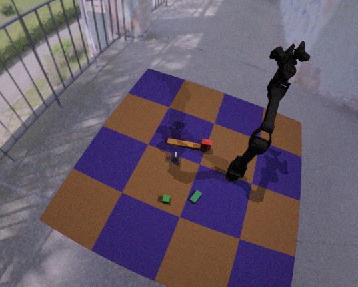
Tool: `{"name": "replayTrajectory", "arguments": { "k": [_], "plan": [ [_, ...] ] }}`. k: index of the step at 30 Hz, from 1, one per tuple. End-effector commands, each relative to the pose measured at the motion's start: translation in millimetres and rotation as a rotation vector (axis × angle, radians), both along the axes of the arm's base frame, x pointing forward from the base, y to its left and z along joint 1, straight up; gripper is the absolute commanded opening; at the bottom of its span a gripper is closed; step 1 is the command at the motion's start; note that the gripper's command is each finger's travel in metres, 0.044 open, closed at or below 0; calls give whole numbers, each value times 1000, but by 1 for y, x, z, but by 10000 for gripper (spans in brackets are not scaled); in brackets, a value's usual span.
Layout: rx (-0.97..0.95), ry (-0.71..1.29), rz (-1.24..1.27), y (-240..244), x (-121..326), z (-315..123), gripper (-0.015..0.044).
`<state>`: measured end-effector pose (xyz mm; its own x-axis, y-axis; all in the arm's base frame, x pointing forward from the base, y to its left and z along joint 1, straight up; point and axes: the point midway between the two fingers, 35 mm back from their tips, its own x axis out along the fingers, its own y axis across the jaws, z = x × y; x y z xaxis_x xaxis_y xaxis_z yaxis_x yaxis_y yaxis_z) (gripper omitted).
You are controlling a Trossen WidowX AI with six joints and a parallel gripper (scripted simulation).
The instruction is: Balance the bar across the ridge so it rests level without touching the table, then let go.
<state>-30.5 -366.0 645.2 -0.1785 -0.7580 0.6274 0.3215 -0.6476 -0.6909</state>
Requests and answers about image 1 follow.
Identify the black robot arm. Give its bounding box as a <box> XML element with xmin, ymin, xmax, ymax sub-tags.
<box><xmin>226</xmin><ymin>46</ymin><xmax>297</xmax><ymax>183</ymax></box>

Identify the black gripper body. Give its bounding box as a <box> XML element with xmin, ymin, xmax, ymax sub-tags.
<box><xmin>278</xmin><ymin>48</ymin><xmax>310</xmax><ymax>67</ymax></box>

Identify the green rectangular block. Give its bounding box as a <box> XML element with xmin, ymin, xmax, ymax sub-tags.
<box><xmin>189</xmin><ymin>190</ymin><xmax>202</xmax><ymax>203</ymax></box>

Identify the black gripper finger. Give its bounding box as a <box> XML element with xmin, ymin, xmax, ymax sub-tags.
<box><xmin>294</xmin><ymin>41</ymin><xmax>305</xmax><ymax>50</ymax></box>
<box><xmin>285</xmin><ymin>44</ymin><xmax>295</xmax><ymax>55</ymax></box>

